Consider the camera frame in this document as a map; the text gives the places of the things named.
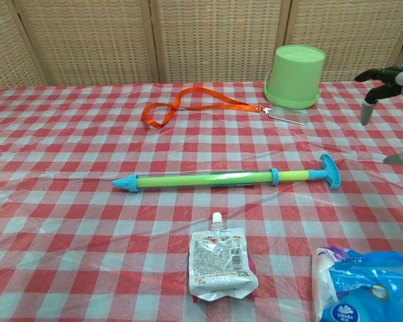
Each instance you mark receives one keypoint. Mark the clear badge holder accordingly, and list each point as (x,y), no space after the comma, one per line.
(289,117)

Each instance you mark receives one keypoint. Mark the blue tissue pack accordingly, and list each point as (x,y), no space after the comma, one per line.
(359,288)

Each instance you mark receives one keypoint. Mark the wicker folding screen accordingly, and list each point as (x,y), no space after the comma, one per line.
(215,40)

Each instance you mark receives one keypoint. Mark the red white checkered tablecloth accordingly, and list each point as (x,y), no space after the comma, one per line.
(87,201)

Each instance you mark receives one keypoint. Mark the white spouted drink pouch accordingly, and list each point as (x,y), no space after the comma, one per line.
(218,261)

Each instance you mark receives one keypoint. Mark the green and blue stick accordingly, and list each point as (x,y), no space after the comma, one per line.
(188,181)

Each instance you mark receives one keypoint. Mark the green plastic bucket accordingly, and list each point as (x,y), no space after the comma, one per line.
(293,77)

